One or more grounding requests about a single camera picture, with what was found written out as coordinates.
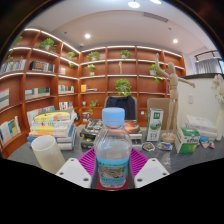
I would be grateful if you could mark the stack of dark books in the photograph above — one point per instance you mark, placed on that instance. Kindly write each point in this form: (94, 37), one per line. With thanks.
(88, 131)

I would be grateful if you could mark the stack of colourful books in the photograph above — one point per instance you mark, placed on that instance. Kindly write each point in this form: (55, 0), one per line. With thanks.
(51, 128)

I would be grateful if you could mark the stack of white books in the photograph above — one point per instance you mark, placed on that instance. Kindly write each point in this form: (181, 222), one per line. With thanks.
(201, 124)

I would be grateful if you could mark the colourful small sticker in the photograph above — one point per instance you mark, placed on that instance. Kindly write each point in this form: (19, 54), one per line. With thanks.
(207, 144)

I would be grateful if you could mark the tan chair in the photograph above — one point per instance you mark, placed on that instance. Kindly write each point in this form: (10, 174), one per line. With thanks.
(158, 105)

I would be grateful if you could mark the dark office chair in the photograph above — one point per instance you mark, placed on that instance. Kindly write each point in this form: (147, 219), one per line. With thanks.
(120, 103)

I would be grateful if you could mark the wooden shelf unit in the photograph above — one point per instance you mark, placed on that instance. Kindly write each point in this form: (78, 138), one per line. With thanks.
(50, 83)

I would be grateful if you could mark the ceiling chandelier lights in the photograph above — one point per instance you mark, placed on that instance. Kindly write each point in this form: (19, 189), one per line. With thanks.
(134, 4)

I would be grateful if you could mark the ceiling air vent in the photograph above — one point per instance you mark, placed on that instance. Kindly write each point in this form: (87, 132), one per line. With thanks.
(156, 17)

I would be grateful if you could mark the tall green-white carton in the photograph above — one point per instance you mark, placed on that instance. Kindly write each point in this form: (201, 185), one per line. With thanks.
(155, 125)

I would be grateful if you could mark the white vase with flowers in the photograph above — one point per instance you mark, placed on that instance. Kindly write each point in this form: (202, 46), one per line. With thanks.
(220, 116)

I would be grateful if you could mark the green-white tissue box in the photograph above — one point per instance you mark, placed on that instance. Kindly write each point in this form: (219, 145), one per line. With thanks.
(187, 140)

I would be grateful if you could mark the clear blue-capped water bottle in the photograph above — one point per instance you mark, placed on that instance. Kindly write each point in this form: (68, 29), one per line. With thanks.
(112, 153)

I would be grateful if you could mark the recessed ceiling spotlight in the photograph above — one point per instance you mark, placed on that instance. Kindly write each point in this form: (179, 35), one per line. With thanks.
(175, 41)
(87, 35)

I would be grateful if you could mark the white partition with dark top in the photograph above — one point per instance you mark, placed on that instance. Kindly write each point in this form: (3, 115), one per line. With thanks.
(200, 100)

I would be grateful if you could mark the grey curtain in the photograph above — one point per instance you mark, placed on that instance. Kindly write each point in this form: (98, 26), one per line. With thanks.
(207, 66)

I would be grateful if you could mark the blue-white sticker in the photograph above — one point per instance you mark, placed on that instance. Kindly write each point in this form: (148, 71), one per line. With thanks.
(165, 146)

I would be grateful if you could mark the dark oval sticker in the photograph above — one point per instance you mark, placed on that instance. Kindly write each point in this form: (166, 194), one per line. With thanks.
(148, 147)

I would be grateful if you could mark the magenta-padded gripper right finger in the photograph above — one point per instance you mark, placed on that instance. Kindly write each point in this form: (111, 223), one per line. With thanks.
(151, 172)

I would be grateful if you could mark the black ceiling track light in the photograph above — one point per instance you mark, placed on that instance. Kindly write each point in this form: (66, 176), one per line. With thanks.
(206, 55)

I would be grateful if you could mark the wooden artist mannequin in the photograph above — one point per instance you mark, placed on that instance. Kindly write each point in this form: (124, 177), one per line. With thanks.
(173, 96)

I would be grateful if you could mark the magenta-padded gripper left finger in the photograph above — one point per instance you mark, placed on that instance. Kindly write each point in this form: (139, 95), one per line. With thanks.
(74, 172)

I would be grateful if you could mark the cream plastic cup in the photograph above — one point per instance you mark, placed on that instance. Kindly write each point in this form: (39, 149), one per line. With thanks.
(48, 155)

